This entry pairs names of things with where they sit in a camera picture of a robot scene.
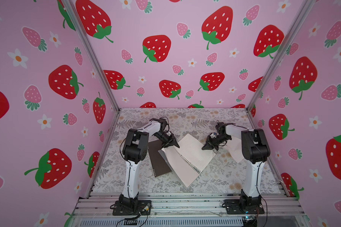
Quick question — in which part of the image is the dark brown spiral notebook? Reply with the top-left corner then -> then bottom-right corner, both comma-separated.
148,140 -> 171,177

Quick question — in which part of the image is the torn lined paper page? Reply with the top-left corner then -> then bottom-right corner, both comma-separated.
226,137 -> 244,163

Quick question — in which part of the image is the aluminium corner post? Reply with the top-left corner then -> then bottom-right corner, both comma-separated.
246,0 -> 315,113
63,0 -> 120,113

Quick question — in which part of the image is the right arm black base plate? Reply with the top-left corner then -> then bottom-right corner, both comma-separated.
222,200 -> 265,215

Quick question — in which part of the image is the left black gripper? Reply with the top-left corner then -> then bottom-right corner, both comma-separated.
154,133 -> 180,151

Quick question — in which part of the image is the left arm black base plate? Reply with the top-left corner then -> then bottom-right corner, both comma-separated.
110,200 -> 152,216

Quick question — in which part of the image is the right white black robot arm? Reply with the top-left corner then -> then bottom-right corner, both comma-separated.
202,122 -> 271,206

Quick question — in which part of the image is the white spiral notebook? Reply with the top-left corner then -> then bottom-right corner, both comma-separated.
162,134 -> 216,188

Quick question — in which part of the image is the right aluminium corner post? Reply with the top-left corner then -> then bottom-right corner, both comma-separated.
246,0 -> 315,113

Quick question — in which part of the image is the aluminium frame rail base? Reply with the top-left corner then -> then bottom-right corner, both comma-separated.
68,193 -> 312,227

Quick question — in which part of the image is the left aluminium corner post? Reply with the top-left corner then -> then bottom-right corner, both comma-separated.
63,0 -> 120,113

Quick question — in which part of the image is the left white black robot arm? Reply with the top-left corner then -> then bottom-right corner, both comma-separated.
119,117 -> 180,209

